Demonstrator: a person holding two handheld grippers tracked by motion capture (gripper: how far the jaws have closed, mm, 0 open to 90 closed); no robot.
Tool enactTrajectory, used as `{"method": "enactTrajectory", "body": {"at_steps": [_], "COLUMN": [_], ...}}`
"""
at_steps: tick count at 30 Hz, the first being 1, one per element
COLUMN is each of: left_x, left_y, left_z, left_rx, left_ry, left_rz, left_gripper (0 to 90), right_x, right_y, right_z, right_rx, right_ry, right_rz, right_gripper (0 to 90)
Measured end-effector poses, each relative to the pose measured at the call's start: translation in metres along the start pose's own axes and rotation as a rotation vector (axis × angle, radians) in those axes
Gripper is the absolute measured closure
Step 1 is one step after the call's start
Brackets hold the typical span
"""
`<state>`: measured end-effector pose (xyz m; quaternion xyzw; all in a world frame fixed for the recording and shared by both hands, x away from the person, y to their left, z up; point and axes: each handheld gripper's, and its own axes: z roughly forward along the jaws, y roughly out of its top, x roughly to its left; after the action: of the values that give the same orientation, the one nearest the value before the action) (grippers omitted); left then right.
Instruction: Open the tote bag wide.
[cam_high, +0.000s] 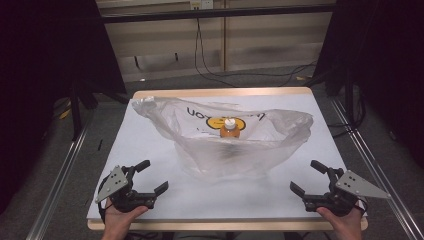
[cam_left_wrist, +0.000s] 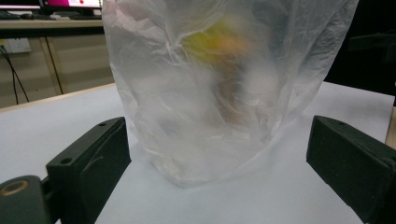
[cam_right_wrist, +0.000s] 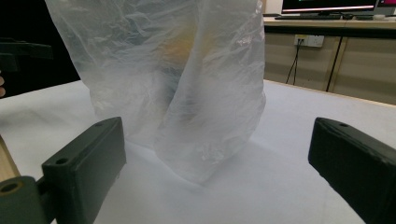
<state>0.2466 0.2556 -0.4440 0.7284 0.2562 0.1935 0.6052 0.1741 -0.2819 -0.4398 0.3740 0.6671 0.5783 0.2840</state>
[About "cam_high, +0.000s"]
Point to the white wall socket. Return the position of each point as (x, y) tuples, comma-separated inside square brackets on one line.
[(201, 4)]

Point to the black curtain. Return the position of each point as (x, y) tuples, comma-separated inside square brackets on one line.
[(40, 66), (383, 50)]

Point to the black stand pole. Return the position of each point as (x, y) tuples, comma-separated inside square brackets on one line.
[(76, 113), (349, 100)]

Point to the orange bottle with white cap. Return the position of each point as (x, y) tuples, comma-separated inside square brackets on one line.
[(230, 133)]

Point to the person's left hand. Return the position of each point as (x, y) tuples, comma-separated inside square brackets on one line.
[(116, 221)]

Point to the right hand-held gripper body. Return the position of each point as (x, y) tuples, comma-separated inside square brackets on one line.
[(353, 186)]

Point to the person's right hand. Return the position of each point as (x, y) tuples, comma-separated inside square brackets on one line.
[(348, 226)]

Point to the aluminium floor rail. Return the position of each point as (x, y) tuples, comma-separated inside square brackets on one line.
[(58, 185), (380, 173)]

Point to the clear printed plastic bag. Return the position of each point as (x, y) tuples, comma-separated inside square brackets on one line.
[(200, 156)]

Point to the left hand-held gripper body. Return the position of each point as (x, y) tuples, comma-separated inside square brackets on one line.
[(117, 182)]

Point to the black horizontal beam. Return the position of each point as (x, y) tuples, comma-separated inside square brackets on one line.
[(216, 13)]

